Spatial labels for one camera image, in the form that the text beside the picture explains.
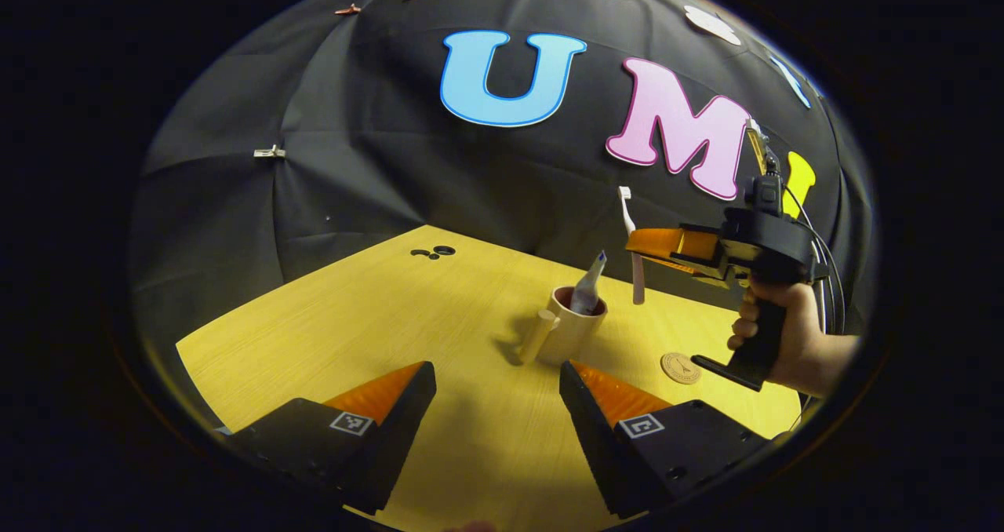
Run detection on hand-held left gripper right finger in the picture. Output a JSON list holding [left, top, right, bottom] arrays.
[[559, 360, 773, 519]]

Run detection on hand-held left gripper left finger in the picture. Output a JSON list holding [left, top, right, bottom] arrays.
[[224, 361, 437, 516]]

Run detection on pale pink toothbrush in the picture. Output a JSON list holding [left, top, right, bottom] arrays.
[[617, 186, 646, 306]]

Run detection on beige cup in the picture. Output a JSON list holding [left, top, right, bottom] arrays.
[[518, 285, 609, 366]]

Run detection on white toothpaste tube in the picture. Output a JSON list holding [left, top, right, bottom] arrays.
[[569, 250, 608, 316]]

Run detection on round cork coaster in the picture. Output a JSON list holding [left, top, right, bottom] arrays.
[[660, 352, 702, 385]]

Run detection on wooden desktop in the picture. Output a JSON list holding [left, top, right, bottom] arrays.
[[176, 224, 802, 532]]

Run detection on black backdrop cloth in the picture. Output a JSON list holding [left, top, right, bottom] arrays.
[[129, 0, 875, 344]]

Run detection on black cable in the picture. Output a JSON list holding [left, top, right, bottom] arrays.
[[783, 185, 847, 337]]

